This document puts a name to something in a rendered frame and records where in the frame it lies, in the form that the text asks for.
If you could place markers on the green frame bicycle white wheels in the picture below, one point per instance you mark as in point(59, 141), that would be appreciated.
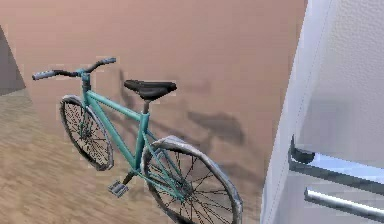
point(143, 126)

